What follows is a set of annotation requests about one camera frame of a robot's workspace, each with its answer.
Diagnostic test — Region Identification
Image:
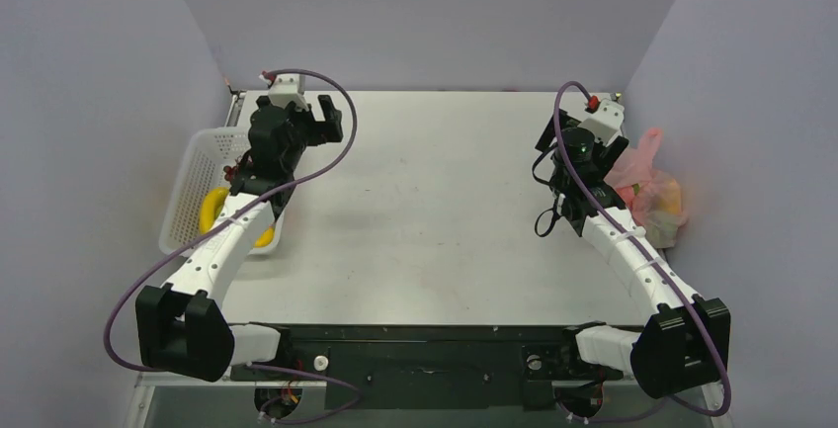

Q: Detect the pink plastic bag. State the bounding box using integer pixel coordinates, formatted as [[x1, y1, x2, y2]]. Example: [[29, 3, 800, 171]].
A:
[[605, 128, 688, 249]]

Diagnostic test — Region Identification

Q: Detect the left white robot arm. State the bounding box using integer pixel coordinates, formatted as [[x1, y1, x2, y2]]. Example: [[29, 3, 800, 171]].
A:
[[134, 95, 344, 382]]

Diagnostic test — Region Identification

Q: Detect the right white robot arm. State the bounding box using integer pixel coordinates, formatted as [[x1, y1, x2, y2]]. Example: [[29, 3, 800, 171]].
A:
[[536, 111, 731, 398]]

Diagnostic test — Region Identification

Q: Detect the yellow fake banana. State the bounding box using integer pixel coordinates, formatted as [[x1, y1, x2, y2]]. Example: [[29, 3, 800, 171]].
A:
[[199, 187, 276, 248]]

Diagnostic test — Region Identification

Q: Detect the white plastic basket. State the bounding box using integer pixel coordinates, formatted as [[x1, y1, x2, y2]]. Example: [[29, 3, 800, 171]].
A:
[[158, 127, 250, 254]]

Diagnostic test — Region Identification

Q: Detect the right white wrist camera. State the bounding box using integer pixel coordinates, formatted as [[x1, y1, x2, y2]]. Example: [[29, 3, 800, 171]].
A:
[[579, 94, 625, 146]]

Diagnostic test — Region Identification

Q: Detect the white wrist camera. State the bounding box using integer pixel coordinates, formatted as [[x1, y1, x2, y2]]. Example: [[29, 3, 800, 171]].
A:
[[579, 94, 625, 146], [260, 72, 310, 111]]

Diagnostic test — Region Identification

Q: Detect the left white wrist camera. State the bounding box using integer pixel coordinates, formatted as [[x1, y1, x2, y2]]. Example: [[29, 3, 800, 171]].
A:
[[260, 72, 310, 111]]

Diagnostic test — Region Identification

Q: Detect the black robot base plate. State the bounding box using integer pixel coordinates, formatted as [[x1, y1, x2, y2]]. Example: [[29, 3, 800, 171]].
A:
[[231, 324, 624, 410]]

